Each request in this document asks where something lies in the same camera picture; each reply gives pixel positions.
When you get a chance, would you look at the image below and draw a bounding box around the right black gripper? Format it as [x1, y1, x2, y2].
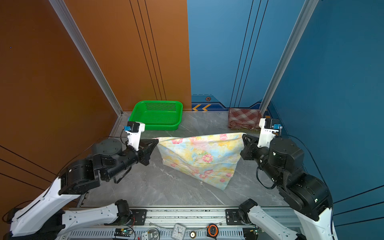
[239, 131, 285, 184]

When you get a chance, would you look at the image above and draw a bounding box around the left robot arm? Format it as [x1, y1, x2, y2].
[3, 139, 159, 240]

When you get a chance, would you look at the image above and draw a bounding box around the small tape roll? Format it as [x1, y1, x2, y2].
[190, 231, 197, 239]

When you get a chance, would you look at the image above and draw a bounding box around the white square clock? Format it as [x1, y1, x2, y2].
[171, 224, 187, 240]

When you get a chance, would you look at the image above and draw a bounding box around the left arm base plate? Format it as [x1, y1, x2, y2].
[105, 209, 147, 227]

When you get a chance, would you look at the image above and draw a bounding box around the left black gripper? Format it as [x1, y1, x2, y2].
[106, 136, 160, 181]

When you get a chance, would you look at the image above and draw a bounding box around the white power plug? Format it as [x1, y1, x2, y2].
[141, 232, 153, 240]

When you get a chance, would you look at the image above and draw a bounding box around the green circuit board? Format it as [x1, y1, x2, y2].
[114, 228, 136, 240]

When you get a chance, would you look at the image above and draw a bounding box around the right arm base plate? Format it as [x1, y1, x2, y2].
[225, 209, 268, 227]

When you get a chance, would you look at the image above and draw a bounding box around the green plastic basket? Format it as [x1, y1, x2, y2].
[129, 101, 184, 131]

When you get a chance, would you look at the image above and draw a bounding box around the orange black tape measure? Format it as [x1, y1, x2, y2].
[207, 224, 219, 240]

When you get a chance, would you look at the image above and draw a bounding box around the red plaid skirt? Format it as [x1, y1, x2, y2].
[228, 108, 262, 130]

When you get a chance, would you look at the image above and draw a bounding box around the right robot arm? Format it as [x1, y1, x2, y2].
[239, 134, 338, 240]

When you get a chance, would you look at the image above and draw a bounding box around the cream yellow cloth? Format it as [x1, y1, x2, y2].
[157, 133, 244, 190]

